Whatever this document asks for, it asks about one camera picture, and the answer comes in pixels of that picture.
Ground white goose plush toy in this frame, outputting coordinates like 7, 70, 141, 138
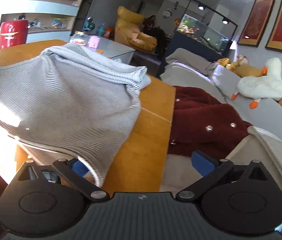
231, 57, 282, 109

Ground yellow leather armchair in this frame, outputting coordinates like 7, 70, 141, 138
114, 6, 157, 53

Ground fish tank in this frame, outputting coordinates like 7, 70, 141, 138
176, 0, 237, 54

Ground beige blanket on sofa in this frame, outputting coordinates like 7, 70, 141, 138
164, 48, 219, 76

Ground mustard cushion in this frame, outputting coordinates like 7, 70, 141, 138
234, 64, 263, 77

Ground pink small box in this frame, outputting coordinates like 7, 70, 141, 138
88, 35, 101, 50

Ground blue water bottle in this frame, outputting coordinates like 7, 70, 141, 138
97, 23, 106, 37

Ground white TV cabinet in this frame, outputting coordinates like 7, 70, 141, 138
1, 0, 79, 43

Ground red round mini fridge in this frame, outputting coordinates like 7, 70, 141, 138
0, 20, 28, 49

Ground orange small packet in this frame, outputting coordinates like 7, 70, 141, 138
96, 49, 104, 54

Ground clear plastic storage box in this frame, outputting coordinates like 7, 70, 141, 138
51, 18, 70, 29

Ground glass jar red label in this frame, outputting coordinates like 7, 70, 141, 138
70, 31, 88, 47

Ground white coffee table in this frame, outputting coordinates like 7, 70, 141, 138
97, 37, 136, 64

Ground robot figurine toy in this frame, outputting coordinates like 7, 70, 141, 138
82, 16, 95, 32

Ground small plush toys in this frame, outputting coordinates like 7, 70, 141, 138
217, 55, 248, 72

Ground grey striped garment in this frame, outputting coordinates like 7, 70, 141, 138
0, 43, 151, 186

